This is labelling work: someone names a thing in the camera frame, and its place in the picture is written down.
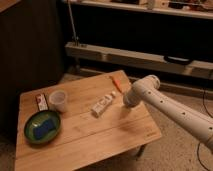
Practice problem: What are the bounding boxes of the white tube bottle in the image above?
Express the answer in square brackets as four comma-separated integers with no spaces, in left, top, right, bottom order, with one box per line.
[91,91,116,117]

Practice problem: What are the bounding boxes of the green plate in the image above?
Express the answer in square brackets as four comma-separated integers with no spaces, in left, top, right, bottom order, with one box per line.
[24,110,61,144]

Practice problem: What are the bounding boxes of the wooden table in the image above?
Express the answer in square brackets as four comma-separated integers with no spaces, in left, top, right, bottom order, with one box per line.
[15,70,162,171]

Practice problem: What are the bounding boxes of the red and white packet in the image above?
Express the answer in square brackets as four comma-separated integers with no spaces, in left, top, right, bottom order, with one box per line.
[36,94,48,111]

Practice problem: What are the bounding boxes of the clear plastic cup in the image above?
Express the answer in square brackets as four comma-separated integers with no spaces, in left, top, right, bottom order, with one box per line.
[49,90,68,113]

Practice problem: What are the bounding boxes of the upper shelf with clutter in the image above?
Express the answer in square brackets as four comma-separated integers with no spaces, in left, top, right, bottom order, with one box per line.
[63,0,213,20]

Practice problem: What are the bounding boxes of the blue sponge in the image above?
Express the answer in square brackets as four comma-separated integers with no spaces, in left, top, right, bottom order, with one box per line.
[33,119,55,140]

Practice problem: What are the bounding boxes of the orange pepper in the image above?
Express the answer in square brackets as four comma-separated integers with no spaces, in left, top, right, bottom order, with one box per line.
[109,76,122,93]

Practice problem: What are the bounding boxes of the white shelf rail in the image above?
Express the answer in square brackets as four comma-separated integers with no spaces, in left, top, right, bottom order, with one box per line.
[65,42,213,80]

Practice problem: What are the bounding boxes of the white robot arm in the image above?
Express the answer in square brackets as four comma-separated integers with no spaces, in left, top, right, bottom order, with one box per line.
[123,75,213,153]

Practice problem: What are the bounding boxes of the black cable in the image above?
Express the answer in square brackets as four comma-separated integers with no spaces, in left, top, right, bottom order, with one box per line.
[195,87,213,171]

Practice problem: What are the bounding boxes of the metal stand pole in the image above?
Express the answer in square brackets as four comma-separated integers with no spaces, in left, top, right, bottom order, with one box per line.
[67,0,80,46]

